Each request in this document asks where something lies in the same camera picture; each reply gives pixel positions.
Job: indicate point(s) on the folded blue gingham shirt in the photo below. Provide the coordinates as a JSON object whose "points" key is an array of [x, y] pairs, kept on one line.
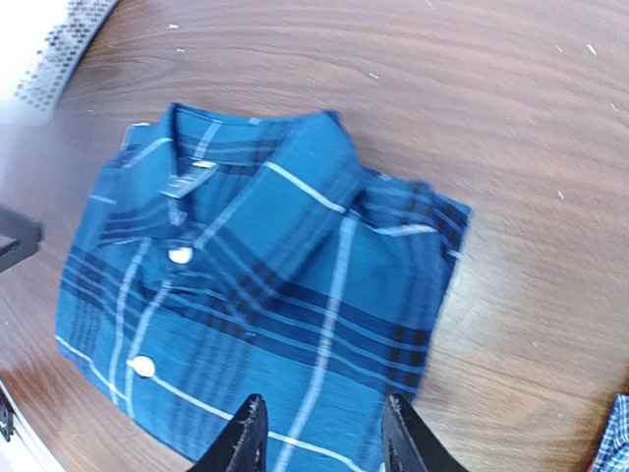
{"points": [[613, 454]]}

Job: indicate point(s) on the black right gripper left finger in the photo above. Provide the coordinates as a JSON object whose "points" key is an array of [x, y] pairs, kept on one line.
{"points": [[241, 445]]}

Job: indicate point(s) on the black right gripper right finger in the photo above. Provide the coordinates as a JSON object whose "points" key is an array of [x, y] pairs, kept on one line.
{"points": [[409, 445]]}

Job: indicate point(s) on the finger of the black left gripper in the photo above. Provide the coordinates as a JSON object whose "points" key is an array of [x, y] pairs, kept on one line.
{"points": [[24, 234]]}

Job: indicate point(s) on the aluminium front rail frame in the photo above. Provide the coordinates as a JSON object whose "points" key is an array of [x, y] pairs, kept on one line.
{"points": [[22, 450]]}

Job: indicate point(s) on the dark blue plaid shirt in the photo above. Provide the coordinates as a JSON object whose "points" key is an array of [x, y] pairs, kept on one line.
{"points": [[221, 256]]}

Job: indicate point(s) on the white plastic mesh basket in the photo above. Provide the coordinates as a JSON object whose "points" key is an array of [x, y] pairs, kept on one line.
{"points": [[57, 58]]}

